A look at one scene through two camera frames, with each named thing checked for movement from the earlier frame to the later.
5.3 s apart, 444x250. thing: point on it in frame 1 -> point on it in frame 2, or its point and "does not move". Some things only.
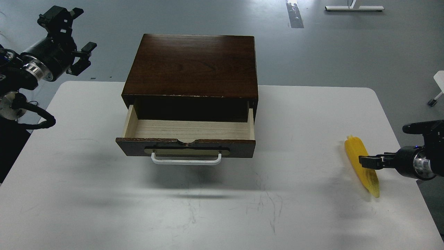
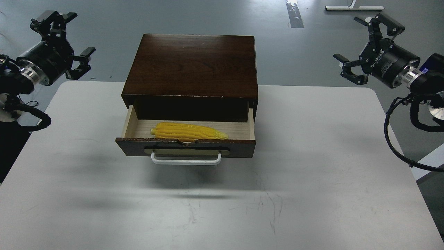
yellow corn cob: [354, 148] -> [185, 132]
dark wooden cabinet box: [193, 77] does not move
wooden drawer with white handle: [187, 142] does not move
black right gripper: [403, 160] -> [385, 61]
